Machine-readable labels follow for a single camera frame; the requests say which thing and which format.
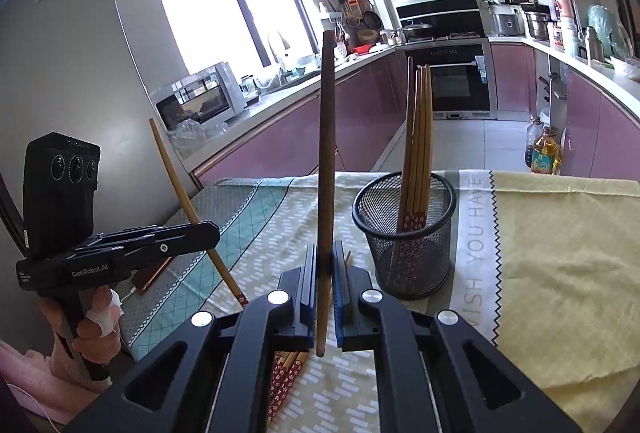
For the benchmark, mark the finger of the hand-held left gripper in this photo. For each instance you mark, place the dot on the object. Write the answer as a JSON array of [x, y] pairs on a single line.
[[165, 249], [165, 230]]

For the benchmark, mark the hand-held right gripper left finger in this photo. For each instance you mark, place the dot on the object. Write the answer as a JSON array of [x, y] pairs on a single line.
[[312, 293]]

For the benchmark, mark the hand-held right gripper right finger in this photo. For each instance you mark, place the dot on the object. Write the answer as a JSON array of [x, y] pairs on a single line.
[[340, 303]]

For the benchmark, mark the red-tipped wooden chopstick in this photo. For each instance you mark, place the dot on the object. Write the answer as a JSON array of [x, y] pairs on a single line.
[[175, 183], [414, 153], [326, 163], [421, 153], [406, 153]]

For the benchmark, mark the black mesh holder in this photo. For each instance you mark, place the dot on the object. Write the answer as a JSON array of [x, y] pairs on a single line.
[[415, 273]]

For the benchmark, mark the pile of wooden chopsticks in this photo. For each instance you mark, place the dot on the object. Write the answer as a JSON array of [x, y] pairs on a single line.
[[285, 378]]

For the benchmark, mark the person's left forearm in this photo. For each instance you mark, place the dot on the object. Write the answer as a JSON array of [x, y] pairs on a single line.
[[35, 378]]

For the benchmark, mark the person's left hand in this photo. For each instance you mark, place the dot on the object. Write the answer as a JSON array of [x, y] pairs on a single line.
[[100, 338]]

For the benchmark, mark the copper smartphone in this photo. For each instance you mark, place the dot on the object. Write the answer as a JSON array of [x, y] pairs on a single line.
[[152, 280]]

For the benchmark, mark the grey checkered table cover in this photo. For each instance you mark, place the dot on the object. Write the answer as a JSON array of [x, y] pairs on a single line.
[[197, 205]]

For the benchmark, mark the clear plastic bag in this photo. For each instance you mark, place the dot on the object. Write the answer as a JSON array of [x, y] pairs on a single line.
[[195, 133]]

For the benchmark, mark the silver countertop oven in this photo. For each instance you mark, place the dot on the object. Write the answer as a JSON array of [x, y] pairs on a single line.
[[200, 95]]

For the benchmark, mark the grey refrigerator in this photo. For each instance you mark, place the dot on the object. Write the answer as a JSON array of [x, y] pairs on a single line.
[[75, 63]]

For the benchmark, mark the glass kettle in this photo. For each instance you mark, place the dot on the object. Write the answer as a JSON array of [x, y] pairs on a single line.
[[248, 85]]

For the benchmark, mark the pink base cabinets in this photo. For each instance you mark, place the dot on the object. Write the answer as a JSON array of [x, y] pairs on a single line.
[[300, 123], [595, 123]]

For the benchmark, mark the printed patchwork tablecloth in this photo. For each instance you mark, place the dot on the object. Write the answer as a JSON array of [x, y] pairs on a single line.
[[550, 263]]

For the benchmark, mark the kitchen window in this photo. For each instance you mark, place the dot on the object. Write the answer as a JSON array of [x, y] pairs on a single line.
[[225, 8]]

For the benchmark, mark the red basin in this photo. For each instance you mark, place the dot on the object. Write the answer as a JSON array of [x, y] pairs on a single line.
[[361, 48]]

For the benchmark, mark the built-in black oven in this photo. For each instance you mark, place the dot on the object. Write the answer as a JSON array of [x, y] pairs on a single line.
[[457, 80]]

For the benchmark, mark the clear plastic bottle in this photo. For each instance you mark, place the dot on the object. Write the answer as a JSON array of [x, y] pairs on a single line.
[[532, 138]]

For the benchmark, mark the yellow cooking oil bottle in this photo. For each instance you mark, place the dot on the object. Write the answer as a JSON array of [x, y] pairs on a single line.
[[545, 153]]

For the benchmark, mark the hanging frying pan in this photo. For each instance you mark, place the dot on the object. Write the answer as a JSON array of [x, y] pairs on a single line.
[[371, 19]]

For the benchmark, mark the lidded wok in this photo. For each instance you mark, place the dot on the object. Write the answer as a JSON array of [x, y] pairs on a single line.
[[417, 30]]

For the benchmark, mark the black range hood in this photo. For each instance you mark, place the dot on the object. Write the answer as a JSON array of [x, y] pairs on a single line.
[[440, 15]]

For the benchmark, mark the silver rice cooker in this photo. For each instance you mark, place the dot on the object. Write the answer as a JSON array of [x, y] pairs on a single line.
[[505, 22]]

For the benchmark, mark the steel stockpot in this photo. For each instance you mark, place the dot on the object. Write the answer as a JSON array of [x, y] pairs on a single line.
[[537, 25]]

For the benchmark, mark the black pan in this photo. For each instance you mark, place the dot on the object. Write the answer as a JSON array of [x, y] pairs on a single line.
[[532, 6]]

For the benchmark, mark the white canister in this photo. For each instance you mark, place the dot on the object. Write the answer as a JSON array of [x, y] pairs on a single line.
[[570, 33]]

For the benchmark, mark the steel vacuum bottle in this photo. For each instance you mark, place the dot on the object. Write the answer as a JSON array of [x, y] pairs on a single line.
[[592, 43]]

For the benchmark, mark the pink kettle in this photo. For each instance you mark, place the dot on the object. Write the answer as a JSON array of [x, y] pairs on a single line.
[[565, 8]]

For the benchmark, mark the mint green covered appliance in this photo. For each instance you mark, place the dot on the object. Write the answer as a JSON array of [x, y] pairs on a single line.
[[607, 30]]

